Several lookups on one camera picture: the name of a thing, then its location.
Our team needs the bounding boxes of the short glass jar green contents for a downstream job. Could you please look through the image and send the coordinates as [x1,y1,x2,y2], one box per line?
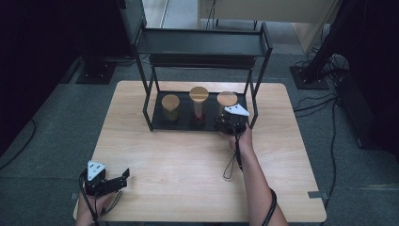
[161,93,182,122]

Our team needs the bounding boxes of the black metal shelf rack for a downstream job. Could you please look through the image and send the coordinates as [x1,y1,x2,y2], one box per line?
[134,22,274,136]

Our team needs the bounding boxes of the glass jar of dried mushrooms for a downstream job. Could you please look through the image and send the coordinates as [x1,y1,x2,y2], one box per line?
[216,90,239,121]

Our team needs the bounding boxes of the black metal stand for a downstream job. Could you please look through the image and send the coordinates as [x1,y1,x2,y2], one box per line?
[75,46,118,86]
[290,0,356,90]

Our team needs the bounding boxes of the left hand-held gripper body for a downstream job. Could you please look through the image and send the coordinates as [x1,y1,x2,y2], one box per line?
[79,160,130,198]

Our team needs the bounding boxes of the tangled black cable bundle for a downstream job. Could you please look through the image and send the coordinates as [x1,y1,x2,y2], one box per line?
[295,51,351,84]

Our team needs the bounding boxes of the person's left hand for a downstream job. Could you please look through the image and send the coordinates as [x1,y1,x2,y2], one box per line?
[75,191,118,226]

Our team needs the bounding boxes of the person's right hand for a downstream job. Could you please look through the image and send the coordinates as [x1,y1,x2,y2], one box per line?
[219,125,254,153]

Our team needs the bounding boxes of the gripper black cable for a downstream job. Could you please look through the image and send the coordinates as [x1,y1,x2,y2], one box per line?
[222,123,279,226]
[78,175,124,226]

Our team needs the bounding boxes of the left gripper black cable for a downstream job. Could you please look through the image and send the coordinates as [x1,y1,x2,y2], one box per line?
[78,175,124,226]

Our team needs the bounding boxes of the beige cabinet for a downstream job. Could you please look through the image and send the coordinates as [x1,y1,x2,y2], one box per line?
[197,0,342,53]

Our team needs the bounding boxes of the long black floor cable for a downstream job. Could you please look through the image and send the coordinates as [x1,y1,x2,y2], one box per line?
[322,97,339,210]

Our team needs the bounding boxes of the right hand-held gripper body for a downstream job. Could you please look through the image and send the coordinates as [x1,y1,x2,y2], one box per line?
[219,103,250,136]

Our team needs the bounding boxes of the dark curtain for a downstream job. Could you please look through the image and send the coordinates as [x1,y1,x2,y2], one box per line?
[0,0,133,156]
[328,0,399,154]

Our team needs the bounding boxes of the tall glass jar reddish contents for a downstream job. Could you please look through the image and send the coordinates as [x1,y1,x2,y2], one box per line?
[188,86,210,122]

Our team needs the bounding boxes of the black upright panel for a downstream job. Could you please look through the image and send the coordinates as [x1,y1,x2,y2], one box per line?
[117,0,148,48]

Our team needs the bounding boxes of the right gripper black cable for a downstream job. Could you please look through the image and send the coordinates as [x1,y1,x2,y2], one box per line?
[222,123,279,226]

